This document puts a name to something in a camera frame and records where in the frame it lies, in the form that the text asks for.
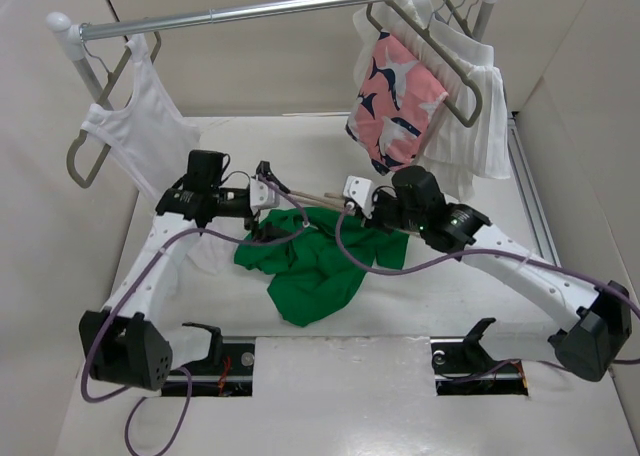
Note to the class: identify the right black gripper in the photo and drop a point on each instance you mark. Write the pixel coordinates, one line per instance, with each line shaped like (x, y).
(374, 222)

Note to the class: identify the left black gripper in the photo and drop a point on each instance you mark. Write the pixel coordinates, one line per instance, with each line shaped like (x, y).
(265, 232)

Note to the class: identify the beige wooden hanger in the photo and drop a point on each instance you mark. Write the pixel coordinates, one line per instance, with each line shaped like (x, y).
(336, 202)

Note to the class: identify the green t shirt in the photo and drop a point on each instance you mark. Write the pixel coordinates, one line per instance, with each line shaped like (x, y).
(311, 277)

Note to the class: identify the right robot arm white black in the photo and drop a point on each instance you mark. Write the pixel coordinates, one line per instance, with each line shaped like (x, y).
(589, 321)

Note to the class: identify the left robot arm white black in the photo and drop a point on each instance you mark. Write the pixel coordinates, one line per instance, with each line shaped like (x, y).
(122, 342)

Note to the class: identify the grey hanger left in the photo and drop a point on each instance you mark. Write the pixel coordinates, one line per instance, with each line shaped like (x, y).
(116, 128)

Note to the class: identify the pink patterned shorts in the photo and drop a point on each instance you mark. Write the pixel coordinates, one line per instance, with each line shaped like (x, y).
(394, 106)

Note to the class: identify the white pleated skirt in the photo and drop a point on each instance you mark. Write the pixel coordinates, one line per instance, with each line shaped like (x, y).
(468, 137)

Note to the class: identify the white tank top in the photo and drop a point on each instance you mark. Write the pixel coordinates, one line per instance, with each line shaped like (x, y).
(162, 146)

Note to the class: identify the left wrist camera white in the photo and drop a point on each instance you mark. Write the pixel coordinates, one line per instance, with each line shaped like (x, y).
(265, 191)

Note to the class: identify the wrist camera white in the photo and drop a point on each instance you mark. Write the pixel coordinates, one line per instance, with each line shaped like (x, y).
(265, 191)
(360, 191)

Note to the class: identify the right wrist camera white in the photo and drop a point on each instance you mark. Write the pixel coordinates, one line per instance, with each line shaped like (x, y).
(360, 191)

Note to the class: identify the aluminium frame rail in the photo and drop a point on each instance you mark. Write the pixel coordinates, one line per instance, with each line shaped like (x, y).
(540, 229)

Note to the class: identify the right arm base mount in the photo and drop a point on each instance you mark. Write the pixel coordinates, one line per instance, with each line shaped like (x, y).
(462, 367)

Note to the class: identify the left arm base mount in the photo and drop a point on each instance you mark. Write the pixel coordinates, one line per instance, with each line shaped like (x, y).
(227, 369)

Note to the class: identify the silver clothes rail bar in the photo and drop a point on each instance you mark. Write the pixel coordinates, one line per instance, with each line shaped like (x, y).
(91, 32)

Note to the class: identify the right white rack post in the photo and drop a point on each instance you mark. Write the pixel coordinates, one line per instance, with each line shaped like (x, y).
(482, 19)

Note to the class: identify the white rack post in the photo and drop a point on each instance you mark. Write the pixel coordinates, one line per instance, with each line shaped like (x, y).
(482, 19)
(68, 37)

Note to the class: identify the left white rack post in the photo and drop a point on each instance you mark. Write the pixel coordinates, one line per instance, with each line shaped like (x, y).
(68, 37)

